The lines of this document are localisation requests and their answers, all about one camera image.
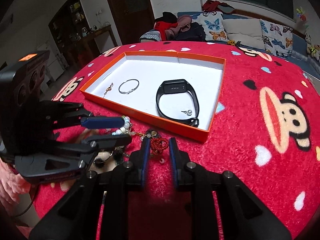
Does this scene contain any iridescent bead bracelet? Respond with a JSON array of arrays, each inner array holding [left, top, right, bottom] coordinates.
[[111, 115, 136, 137]]

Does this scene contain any pearl stud earring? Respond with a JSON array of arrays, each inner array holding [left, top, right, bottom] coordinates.
[[182, 109, 193, 116]]

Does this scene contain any small silver bangle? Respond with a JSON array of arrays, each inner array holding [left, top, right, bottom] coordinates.
[[118, 79, 140, 94]]

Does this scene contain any orange shallow box tray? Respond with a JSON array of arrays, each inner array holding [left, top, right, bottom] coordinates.
[[80, 51, 226, 142]]

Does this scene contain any white refrigerator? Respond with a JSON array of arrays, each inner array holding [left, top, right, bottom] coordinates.
[[37, 42, 66, 82]]

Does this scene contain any dark wooden side table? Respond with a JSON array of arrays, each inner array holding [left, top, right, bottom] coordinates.
[[75, 24, 118, 59]]

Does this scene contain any black smart band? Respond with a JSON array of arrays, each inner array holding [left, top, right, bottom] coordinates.
[[156, 79, 200, 127]]

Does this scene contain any red monkey print blanket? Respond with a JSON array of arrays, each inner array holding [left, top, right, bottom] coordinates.
[[48, 41, 319, 239]]

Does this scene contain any dark shelf cabinet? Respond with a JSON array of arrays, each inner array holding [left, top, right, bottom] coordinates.
[[48, 0, 89, 53]]

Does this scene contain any pile of clothes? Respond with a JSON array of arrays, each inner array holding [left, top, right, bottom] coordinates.
[[154, 12, 206, 42]]

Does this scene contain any dark wooden door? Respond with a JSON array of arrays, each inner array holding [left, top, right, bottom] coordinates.
[[107, 0, 155, 44]]

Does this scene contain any blue sofa bed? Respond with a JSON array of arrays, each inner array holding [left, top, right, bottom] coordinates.
[[139, 11, 319, 78]]

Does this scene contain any yellow toy truck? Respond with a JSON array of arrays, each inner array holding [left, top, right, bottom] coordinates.
[[227, 40, 241, 47]]

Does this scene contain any left butterfly pillow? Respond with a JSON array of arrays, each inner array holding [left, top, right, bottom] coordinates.
[[194, 12, 228, 42]]

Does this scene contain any butterfly pillow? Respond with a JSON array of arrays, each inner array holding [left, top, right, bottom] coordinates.
[[259, 19, 293, 57], [194, 12, 228, 42]]

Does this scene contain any plain beige pillow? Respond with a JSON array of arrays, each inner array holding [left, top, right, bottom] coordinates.
[[222, 19, 265, 49]]

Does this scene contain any right butterfly pillow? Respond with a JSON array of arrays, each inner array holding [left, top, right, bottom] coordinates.
[[259, 19, 293, 57]]

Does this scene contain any red cloth on sill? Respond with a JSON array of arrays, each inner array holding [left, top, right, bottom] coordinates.
[[202, 0, 235, 14]]

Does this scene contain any plush toys pile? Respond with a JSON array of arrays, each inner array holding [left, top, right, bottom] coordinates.
[[305, 33, 319, 61]]

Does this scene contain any colourful toy flower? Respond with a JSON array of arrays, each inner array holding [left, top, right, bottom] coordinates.
[[296, 7, 308, 31]]

